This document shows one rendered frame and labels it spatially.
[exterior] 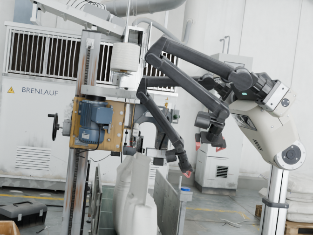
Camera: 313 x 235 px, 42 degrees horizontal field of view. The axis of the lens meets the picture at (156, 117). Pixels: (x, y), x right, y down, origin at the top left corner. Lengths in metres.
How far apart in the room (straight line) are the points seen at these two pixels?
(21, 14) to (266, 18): 3.92
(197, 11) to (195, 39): 0.39
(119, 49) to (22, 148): 3.24
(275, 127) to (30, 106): 3.88
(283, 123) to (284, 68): 5.43
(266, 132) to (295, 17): 5.69
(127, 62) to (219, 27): 4.71
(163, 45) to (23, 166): 3.98
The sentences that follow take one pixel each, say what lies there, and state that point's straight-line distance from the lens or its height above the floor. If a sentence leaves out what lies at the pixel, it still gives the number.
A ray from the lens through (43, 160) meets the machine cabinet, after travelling 5.38.
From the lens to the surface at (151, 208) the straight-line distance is 2.19.
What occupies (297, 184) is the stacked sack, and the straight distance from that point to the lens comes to 4.91.
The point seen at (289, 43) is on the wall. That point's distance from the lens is 7.41.
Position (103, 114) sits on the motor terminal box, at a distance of 2.29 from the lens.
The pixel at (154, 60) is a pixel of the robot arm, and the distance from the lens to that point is 1.67.
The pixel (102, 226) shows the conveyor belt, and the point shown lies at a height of 0.38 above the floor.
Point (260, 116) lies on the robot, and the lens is 1.88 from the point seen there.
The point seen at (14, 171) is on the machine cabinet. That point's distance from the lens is 5.46.
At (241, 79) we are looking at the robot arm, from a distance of 1.69.
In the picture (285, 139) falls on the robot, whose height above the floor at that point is 1.27.
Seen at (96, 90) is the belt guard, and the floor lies 1.39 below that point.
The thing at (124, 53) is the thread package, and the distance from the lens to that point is 2.36.
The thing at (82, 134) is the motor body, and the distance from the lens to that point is 2.38.
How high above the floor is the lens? 1.40
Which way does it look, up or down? 3 degrees down
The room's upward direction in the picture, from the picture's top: 7 degrees clockwise
